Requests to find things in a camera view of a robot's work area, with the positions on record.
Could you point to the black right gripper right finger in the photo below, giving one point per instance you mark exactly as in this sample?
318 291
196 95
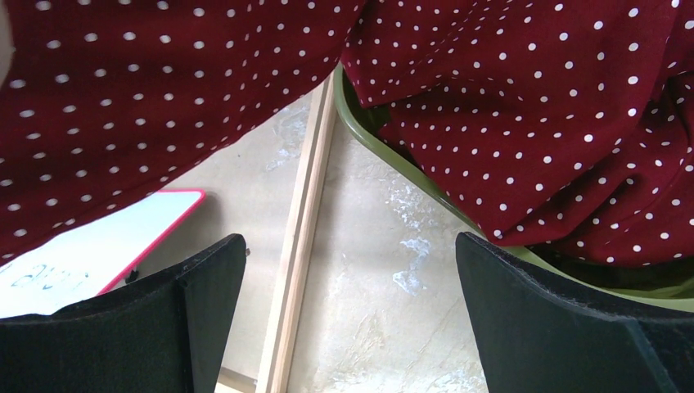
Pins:
540 330

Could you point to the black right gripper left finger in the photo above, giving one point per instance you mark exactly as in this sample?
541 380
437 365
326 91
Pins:
166 332

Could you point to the red polka dot garment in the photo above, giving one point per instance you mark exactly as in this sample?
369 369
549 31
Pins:
106 102
563 125

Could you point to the red-edged whiteboard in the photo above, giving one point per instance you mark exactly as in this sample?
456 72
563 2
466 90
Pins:
92 259

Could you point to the wooden clothes rack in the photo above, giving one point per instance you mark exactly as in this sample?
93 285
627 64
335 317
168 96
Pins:
292 272

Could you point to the green plastic basket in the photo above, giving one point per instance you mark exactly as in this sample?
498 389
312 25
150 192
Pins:
363 123

